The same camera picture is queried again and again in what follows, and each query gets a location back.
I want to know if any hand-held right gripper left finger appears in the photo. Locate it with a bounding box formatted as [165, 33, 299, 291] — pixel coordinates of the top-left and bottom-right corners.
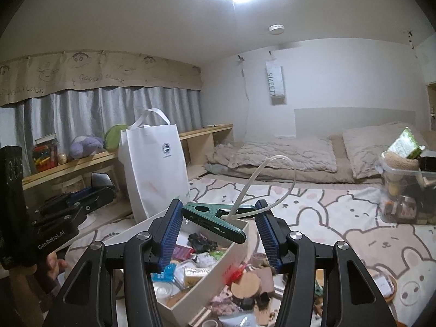
[43, 198, 184, 327]

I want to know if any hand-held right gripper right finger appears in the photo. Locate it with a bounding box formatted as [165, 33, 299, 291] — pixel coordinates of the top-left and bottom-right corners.
[255, 199, 399, 327]

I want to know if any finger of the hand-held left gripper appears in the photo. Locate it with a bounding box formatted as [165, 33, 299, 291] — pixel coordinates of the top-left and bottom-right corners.
[32, 185, 116, 228]
[38, 187, 95, 212]

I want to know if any green plastic clamp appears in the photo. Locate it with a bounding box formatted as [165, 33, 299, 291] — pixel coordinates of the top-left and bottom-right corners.
[182, 202, 257, 244]

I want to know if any white plastic strap loop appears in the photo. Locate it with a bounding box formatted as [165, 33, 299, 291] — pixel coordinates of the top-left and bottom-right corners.
[223, 156, 297, 223]

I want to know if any white storage box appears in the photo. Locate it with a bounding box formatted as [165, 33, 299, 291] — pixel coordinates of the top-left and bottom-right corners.
[102, 208, 250, 327]

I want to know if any person's left hand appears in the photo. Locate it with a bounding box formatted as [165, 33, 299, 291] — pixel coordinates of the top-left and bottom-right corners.
[44, 252, 69, 292]

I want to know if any black hair scrunchie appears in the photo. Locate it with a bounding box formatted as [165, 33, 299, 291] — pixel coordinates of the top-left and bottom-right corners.
[187, 232, 219, 254]

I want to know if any wooden shelf unit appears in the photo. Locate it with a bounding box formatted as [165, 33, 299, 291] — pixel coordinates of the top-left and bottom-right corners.
[22, 124, 234, 219]

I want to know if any brown card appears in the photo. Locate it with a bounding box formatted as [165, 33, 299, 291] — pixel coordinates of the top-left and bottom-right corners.
[254, 266, 275, 293]

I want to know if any purple plush toy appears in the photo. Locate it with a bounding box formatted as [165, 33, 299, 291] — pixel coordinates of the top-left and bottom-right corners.
[70, 135, 105, 160]

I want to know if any clear jar of crayons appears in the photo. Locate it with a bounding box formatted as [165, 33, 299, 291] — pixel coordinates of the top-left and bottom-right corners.
[32, 134, 59, 173]

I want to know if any round wooden coaster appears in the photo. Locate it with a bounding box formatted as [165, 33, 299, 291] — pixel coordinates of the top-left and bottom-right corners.
[231, 272, 261, 299]

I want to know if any beige duvet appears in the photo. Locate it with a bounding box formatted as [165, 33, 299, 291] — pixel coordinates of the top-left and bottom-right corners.
[204, 133, 385, 184]

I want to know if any white tote bag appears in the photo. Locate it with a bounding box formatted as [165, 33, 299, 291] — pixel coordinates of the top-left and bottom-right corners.
[118, 108, 190, 222]

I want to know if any green plush toy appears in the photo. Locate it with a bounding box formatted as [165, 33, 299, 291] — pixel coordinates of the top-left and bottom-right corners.
[104, 124, 129, 151]

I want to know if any bear printed bed sheet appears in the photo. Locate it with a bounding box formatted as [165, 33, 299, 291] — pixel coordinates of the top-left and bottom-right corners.
[65, 174, 436, 327]

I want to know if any long beige textured pillow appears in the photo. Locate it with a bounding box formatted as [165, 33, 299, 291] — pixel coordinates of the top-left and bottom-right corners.
[232, 136, 338, 174]

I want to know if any grey curtain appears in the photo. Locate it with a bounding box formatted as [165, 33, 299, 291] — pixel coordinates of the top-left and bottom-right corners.
[0, 87, 204, 178]

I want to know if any pink floral cloth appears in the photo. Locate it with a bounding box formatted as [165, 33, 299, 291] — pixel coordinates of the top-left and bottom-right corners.
[209, 295, 239, 316]

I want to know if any white pouch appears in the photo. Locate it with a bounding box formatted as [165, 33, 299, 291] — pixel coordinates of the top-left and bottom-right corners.
[218, 311, 259, 327]

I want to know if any beige printed valance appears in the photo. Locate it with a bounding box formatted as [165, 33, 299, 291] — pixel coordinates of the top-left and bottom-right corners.
[0, 50, 204, 108]

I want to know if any round woven tray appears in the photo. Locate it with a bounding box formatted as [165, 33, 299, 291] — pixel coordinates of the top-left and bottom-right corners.
[371, 269, 398, 302]

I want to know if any square beige textured pillow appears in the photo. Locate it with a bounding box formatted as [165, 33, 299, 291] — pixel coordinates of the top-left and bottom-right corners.
[341, 122, 428, 179]

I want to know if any clear plastic tub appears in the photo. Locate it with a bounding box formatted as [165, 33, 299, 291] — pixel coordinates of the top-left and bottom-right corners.
[375, 152, 436, 225]

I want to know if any beige fluffy toy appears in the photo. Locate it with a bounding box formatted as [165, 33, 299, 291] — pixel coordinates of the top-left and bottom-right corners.
[383, 152, 419, 171]

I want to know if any white hanging paper bag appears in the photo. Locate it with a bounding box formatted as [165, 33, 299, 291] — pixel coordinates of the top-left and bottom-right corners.
[265, 52, 286, 105]

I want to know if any green snack packet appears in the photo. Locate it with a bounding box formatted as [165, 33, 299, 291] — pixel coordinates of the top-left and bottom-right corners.
[388, 128, 426, 160]

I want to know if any white hanging cord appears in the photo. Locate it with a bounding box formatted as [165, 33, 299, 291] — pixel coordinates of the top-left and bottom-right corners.
[237, 54, 251, 110]

